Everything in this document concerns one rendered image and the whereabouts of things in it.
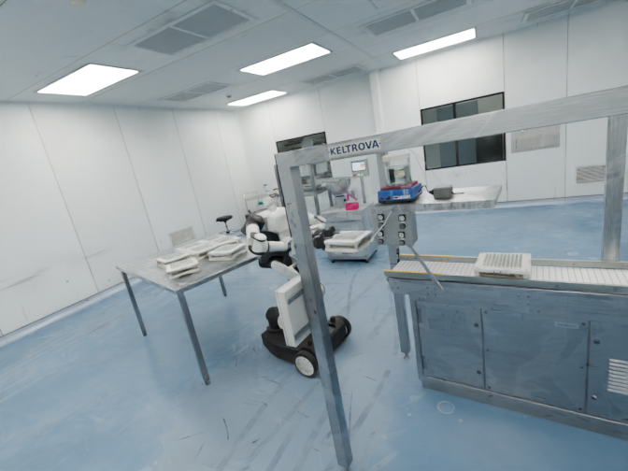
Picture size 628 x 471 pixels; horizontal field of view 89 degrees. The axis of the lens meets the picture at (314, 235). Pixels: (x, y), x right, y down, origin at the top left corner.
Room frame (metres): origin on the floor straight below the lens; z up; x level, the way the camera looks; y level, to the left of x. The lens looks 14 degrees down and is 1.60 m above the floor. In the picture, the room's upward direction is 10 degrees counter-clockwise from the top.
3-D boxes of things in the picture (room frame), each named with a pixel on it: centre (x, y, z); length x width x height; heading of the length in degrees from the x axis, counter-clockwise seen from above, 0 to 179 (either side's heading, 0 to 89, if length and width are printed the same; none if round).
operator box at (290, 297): (1.29, 0.13, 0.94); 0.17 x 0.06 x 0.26; 144
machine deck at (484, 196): (1.76, -0.70, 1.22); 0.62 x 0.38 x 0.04; 54
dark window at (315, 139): (7.72, -0.08, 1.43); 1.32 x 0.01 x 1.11; 61
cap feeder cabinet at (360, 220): (4.53, -0.54, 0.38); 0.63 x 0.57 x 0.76; 61
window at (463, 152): (6.08, -3.02, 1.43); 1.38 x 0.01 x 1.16; 61
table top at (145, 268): (3.07, 1.16, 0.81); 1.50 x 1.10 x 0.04; 44
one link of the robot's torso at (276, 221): (2.49, 0.33, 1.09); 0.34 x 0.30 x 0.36; 144
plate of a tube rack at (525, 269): (1.56, -0.95, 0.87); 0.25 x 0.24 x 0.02; 144
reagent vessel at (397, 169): (1.83, -0.53, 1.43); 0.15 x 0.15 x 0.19
